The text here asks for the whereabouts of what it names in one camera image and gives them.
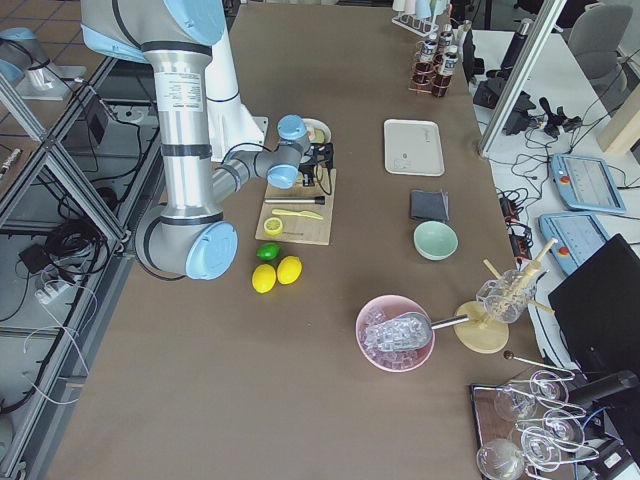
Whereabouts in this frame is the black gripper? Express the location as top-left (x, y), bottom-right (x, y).
top-left (298, 142), bottom-right (334, 187)

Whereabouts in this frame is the bread slice with egg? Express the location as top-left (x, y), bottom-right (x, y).
top-left (308, 127), bottom-right (327, 144)

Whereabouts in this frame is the white round plate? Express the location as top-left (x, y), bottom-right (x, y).
top-left (303, 118), bottom-right (331, 144)

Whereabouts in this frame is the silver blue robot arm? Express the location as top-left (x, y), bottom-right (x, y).
top-left (81, 1), bottom-right (325, 280)

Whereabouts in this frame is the cream serving tray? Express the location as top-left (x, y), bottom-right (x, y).
top-left (383, 119), bottom-right (445, 177)

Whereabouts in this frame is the wine glass rack tray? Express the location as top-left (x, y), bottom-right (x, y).
top-left (470, 367), bottom-right (599, 479)

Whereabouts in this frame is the yellow plastic knife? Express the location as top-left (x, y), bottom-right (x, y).
top-left (271, 208), bottom-right (324, 220)

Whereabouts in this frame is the wooden cutting board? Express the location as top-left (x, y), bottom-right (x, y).
top-left (255, 167), bottom-right (337, 246)

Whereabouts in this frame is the half lemon slice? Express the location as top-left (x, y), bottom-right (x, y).
top-left (263, 216), bottom-right (284, 236)

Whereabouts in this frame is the green lime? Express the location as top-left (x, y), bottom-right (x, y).
top-left (256, 242), bottom-right (281, 262)

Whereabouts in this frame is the yellow lemon far one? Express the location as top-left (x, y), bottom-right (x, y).
top-left (276, 255), bottom-right (303, 285)

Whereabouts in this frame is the yellow lemon near lime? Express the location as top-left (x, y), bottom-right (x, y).
top-left (251, 263), bottom-right (277, 294)

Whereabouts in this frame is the grey folded cloth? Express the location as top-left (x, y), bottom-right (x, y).
top-left (409, 189), bottom-right (449, 223)

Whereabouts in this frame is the mint green bowl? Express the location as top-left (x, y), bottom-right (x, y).
top-left (413, 221), bottom-right (458, 261)

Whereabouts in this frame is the pink bowl of ice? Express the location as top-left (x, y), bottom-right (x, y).
top-left (355, 295), bottom-right (435, 372)

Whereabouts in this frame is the dark sauce bottle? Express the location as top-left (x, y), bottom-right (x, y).
top-left (431, 45), bottom-right (458, 98)

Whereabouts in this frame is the steel ice scoop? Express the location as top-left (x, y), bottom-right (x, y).
top-left (368, 312), bottom-right (470, 352)

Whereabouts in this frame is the white cup rack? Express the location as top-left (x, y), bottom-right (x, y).
top-left (392, 0), bottom-right (450, 38)

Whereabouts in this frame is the glass mug on stand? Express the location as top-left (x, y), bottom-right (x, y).
top-left (476, 270), bottom-right (537, 324)

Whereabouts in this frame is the wooden mug tree stand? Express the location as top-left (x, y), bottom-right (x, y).
top-left (454, 238), bottom-right (558, 354)

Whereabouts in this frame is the blue teach pendant near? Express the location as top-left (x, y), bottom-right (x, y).
top-left (538, 212), bottom-right (610, 275)

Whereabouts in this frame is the blue teach pendant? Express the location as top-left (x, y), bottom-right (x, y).
top-left (538, 212), bottom-right (610, 275)
top-left (550, 154), bottom-right (626, 213)

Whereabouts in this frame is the blue teach pendant far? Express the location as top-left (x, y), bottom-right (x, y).
top-left (550, 154), bottom-right (626, 213)

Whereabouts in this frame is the black laptop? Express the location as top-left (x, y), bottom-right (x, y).
top-left (549, 234), bottom-right (639, 373)

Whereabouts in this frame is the white camera pole base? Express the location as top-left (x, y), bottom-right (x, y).
top-left (205, 28), bottom-right (268, 163)

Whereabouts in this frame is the copper wire bottle rack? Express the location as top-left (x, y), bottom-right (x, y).
top-left (409, 41), bottom-right (444, 95)

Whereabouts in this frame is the aluminium frame post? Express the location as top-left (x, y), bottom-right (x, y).
top-left (478, 0), bottom-right (566, 158)

